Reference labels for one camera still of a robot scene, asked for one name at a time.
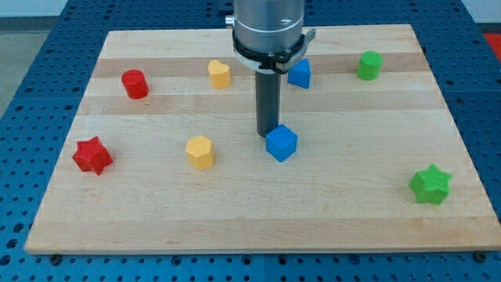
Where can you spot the green cylinder block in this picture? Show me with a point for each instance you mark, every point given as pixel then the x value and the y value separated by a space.
pixel 370 63

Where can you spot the yellow heart block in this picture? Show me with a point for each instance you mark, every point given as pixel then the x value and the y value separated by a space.
pixel 219 74

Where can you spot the red star block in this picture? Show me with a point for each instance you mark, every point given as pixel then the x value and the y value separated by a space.
pixel 92 156

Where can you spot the green star block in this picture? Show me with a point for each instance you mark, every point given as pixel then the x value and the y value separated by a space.
pixel 430 185

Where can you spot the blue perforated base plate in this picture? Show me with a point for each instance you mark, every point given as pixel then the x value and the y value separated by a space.
pixel 35 125

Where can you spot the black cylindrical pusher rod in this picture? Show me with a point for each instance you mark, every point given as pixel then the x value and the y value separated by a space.
pixel 267 89

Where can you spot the red cylinder block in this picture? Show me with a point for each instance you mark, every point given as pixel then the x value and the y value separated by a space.
pixel 134 82

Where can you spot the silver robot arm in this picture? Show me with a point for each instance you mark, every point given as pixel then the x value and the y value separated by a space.
pixel 268 36

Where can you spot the blue cube block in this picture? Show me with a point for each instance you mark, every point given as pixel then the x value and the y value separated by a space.
pixel 281 143

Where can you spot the blue triangular prism block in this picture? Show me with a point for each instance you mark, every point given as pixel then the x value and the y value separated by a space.
pixel 300 74

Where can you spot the yellow hexagon block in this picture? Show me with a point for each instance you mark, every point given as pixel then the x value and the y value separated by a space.
pixel 200 152

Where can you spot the wooden board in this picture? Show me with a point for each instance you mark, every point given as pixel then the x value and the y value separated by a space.
pixel 345 189

